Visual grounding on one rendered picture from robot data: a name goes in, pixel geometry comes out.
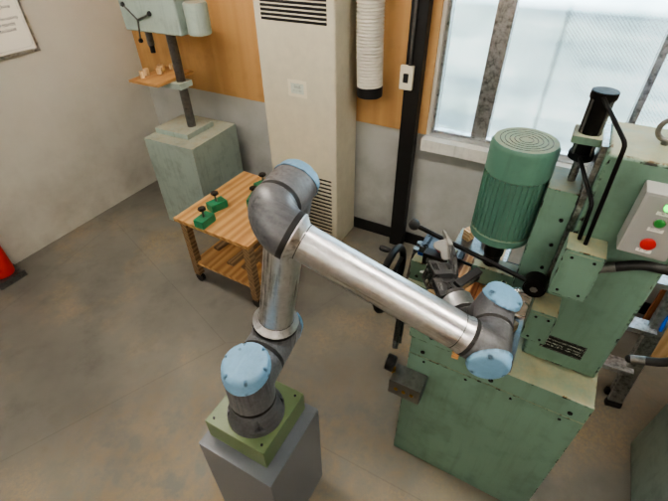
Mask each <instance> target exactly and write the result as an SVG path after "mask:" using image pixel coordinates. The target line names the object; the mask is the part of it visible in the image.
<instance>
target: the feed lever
mask: <svg viewBox="0 0 668 501"><path fill-rule="evenodd" d="M409 227H410V229H411V230H413V231H416V230H417V229H419V230H421V231H423V232H425V233H427V234H429V235H431V236H433V237H435V238H437V239H439V240H444V238H443V236H441V235H439V234H437V233H435V232H433V231H431V230H429V229H427V228H425V227H423V226H421V225H420V222H419V220H417V219H412V220H410V222H409ZM452 243H453V245H454V247H455V248H457V249H459V250H461V251H464V252H466V253H468V254H470V255H472V256H474V257H476V258H478V259H480V260H482V261H484V262H486V263H488V264H490V265H492V266H494V267H496V268H498V269H500V270H502V271H504V272H506V273H508V274H510V275H512V276H514V277H516V278H518V279H520V280H522V281H524V282H523V286H522V289H523V291H524V293H525V294H527V295H528V296H531V297H541V296H543V295H544V294H545V292H546V289H548V286H549V284H548V279H547V277H546V276H545V275H544V274H543V273H541V272H538V271H531V272H529V273H527V274H526V276H523V275H521V274H519V273H517V272H515V271H513V270H511V269H509V268H507V267H505V266H503V265H501V264H499V263H497V262H495V261H493V260H491V259H489V258H487V257H485V256H483V255H481V254H479V253H477V252H475V251H473V250H470V249H468V248H466V247H464V246H462V245H460V244H458V243H456V242H454V241H452Z"/></svg>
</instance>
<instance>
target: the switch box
mask: <svg viewBox="0 0 668 501"><path fill-rule="evenodd" d="M666 204H668V184H665V183H660V182H655V181H650V180H647V181H645V183H644V185H643V187H642V189H641V191H640V193H639V195H638V197H637V199H636V201H635V202H634V204H633V206H632V208H631V210H630V212H629V214H628V216H627V218H626V220H625V221H624V223H623V225H622V227H621V229H620V231H619V233H618V235H617V241H616V248H617V249H618V250H620V251H627V252H631V253H634V254H638V255H642V256H646V257H649V258H653V259H657V260H661V261H666V259H667V258H668V218H667V217H663V216H658V215H656V213H657V211H658V212H663V213H666V212H664V211H663V206H664V205H666ZM656 219H664V220H665V221H666V222H667V225H666V226H665V227H664V228H661V229H658V230H662V231H664V232H663V234H659V233H655V232H650V231H646V230H647V229H648V227H649V228H654V229H657V228H655V227H654V226H653V222H654V221H655V220H656ZM644 239H652V240H654V241H655V242H656V247H655V249H653V250H651V254H649V253H645V252H641V251H638V250H635V249H636V248H640V242H641V241H642V240H644Z"/></svg>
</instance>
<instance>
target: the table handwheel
mask: <svg viewBox="0 0 668 501"><path fill-rule="evenodd" d="M398 252H400V257H399V259H398V261H397V263H396V265H395V267H394V268H393V272H395V273H397V274H399V275H400V276H403V274H404V270H405V266H406V260H407V250H406V247H405V246H404V245H402V244H397V245H395V246H394V247H393V248H392V249H391V250H390V252H389V253H388V255H387V257H386V258H385V260H384V262H383V266H385V267H386V268H390V265H391V263H392V261H393V260H394V258H395V256H396V255H397V253H398ZM373 308H374V310H375V311H376V312H377V313H383V312H384V311H383V310H382V309H380V308H378V307H376V306H375V305H373Z"/></svg>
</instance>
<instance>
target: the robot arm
mask: <svg viewBox="0 0 668 501"><path fill-rule="evenodd" d="M319 186H320V182H319V178H318V175H317V173H316V172H315V171H314V170H313V168H312V167H311V166H310V165H308V164H307V163H305V162H303V161H301V160H298V159H287V160H284V161H282V162H281V163H280V164H278V165H276V166H275V167H274V169H273V171H272V172H271V173H270V174H269V175H268V176H267V177H266V178H265V179H264V180H263V181H262V182H261V183H260V184H259V185H258V186H257V187H256V188H255V189H254V190H253V191H252V193H251V195H250V199H249V203H248V217H249V221H250V227H251V229H252V231H253V233H254V235H255V237H256V238H257V240H258V241H259V243H260V244H261V245H262V246H263V249H262V266H261V283H260V300H259V308H258V309H257V310H256V311H255V313H254V314H253V317H252V330H251V333H250V335H249V337H248V338H247V340H246V341H245V343H244V344H243V343H241V344H239V345H237V346H235V347H233V348H232V349H231V350H230V351H229V352H228V353H227V354H226V355H225V358H224V359H223V361H222V365H221V377H222V382H223V385H224V387H225V390H226V393H227V396H228V400H229V405H228V409H227V417H228V421H229V424H230V426H231V428H232V430H233V431H234V432H235V433H236V434H238V435H240V436H242V437H246V438H259V437H263V436H265V435H267V434H269V433H271V432H272V431H274V430H275V429H276V428H277V427H278V426H279V424H280V423H281V421H282V419H283V416H284V410H285V406H284V400H283V397H282V394H281V393H280V391H279V390H278V389H277V388H276V387H275V381H276V379H277V377H278V375H279V374H280V372H281V370H282V368H283V366H284V364H285V362H286V360H287V359H288V357H289V355H290V353H291V351H292V349H293V347H294V345H295V344H296V342H297V340H298V339H299V337H300V335H301V332H302V328H303V321H302V318H301V316H300V315H299V313H298V312H296V311H295V303H296V296H297V289H298V283H299V276H300V270H301V265H302V264H303V265H305V266H307V267H308V268H310V269H312V270H314V271H315V272H317V273H319V274H321V275H322V276H324V277H326V278H328V279H329V280H331V281H333V282H335V283H336V284H338V285H340V286H342V287H343V288H345V289H347V290H348V291H350V292H352V293H354V294H355V295H357V296H359V297H361V298H362V299H364V300H366V301H368V302H369V303H371V304H373V305H375V306H376V307H378V308H380V309H382V310H383V311H385V312H387V313H389V314H390V315H392V316H394V317H396V318H397V319H399V320H401V321H403V322H404V323H406V324H408V325H410V326H411V327H413V328H414V329H416V330H417V331H419V332H421V333H423V334H424V335H426V336H428V337H430V338H431V339H433V340H435V341H437V342H438V343H440V344H442V345H444V346H445V347H447V348H449V349H450V350H452V351H453V352H454V353H455V354H457V355H459V356H461V357H462V358H464V359H466V360H465V365H466V368H467V370H468V371H469V372H470V373H471V374H473V375H474V376H476V377H479V378H482V379H499V378H502V377H504V376H506V375H507V374H508V373H509V372H510V370H511V366H512V361H513V355H512V350H513V331H514V316H515V314H516V312H518V311H520V309H521V307H522V304H523V301H522V298H521V296H520V294H519V293H518V292H517V291H516V290H515V289H514V288H513V287H511V286H510V285H508V284H506V283H503V282H500V281H491V282H489V283H488V284H487V285H486V286H485V287H483V288H482V291H481V292H480V293H479V295H478V296H477V297H476V298H475V300H474V299H473V297H472V295H471V294H470V292H468V291H466V290H464V289H465V288H466V287H468V286H469V285H471V284H472V283H474V282H476V281H478V280H479V278H480V275H481V274H482V272H483V271H482V270H481V269H480V268H479V267H475V268H474V269H472V270H470V271H468V272H467V273H466V274H464V275H463V276H462V277H458V276H459V274H458V266H457V254H456V251H455V248H454V245H453V243H452V241H451V239H450V237H449V236H448V234H447V232H446V231H445V230H443V231H442V233H443V238H444V240H440V241H437V242H434V243H433V248H434V249H435V250H437V251H439V252H440V256H441V258H442V259H443V260H448V262H447V263H445V262H439V261H436V260H429V263H427V264H426V268H425V270H421V271H420V273H422V276H421V278H422V280H423V283H424V285H425V288H426V289H433V290H434V292H435V295H433V294H432V293H430V292H428V291H427V290H425V289H423V288H421V287H420V286H418V285H416V284H414V283H413V282H411V281H409V280H407V279H406V278H404V277H402V276H400V275H399V274H397V273H395V272H393V271H392V270H390V269H388V268H386V267H385V266H383V265H381V264H379V263H378V262H376V261H374V260H373V259H371V258H369V257H367V256H366V255H364V254H362V253H360V252H359V251H357V250H354V249H353V248H351V247H349V246H347V245H346V244H344V243H342V242H340V241H339V240H337V239H335V238H333V237H332V236H330V235H328V234H326V233H325V232H323V231H321V230H320V229H318V228H316V227H314V226H313V225H311V223H310V220H309V217H310V210H311V204H312V200H313V197H314V196H316V194H317V193H318V189H319Z"/></svg>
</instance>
